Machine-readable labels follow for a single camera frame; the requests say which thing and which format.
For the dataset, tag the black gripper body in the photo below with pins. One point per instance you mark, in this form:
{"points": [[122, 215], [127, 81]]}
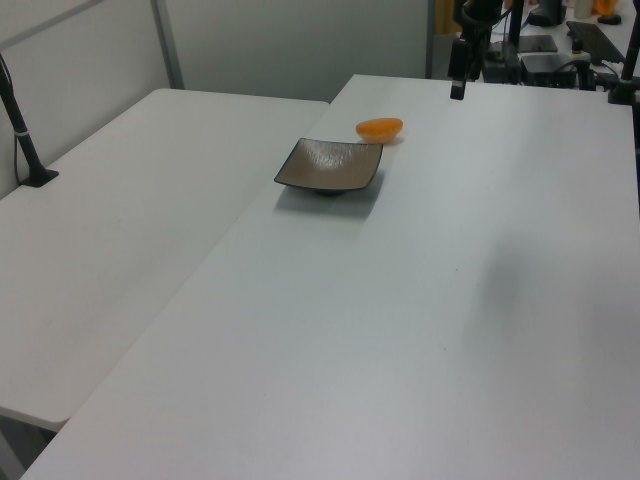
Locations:
{"points": [[459, 60]]}

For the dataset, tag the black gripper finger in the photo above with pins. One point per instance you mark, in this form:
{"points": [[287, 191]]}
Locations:
{"points": [[461, 89], [454, 90]]}

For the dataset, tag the orange bread roll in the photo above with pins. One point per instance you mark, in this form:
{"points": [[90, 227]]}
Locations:
{"points": [[380, 129]]}

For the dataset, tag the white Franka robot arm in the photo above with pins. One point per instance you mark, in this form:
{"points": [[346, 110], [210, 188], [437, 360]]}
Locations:
{"points": [[480, 16]]}

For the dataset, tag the square brown ceramic plate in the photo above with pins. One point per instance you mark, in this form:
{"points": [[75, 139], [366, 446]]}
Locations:
{"points": [[330, 165]]}

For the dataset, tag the black monitor stand pole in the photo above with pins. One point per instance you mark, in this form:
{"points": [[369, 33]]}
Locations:
{"points": [[516, 30]]}

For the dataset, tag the dark flat tablet pad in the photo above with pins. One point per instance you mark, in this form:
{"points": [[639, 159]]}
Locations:
{"points": [[539, 43]]}

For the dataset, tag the black mini computer box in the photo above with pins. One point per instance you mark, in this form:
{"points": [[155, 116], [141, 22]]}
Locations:
{"points": [[547, 67]]}

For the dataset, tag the black monitor base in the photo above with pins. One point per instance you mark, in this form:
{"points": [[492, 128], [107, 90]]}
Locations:
{"points": [[547, 12]]}

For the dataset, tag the black computer keyboard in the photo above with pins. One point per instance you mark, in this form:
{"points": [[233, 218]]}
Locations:
{"points": [[595, 40]]}

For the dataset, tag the small orange object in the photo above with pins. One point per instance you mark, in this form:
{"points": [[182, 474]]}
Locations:
{"points": [[604, 6]]}

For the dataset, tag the black computer mouse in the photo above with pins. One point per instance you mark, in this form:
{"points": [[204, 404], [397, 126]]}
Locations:
{"points": [[611, 20]]}

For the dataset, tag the black clamp stand pole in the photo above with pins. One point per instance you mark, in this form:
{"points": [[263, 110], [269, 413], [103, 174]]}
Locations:
{"points": [[627, 65]]}

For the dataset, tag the grey partition frame post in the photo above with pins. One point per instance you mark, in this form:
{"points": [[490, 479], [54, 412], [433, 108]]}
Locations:
{"points": [[167, 45], [430, 37]]}

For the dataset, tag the black camera stand pole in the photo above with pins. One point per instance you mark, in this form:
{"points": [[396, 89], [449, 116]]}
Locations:
{"points": [[20, 135]]}

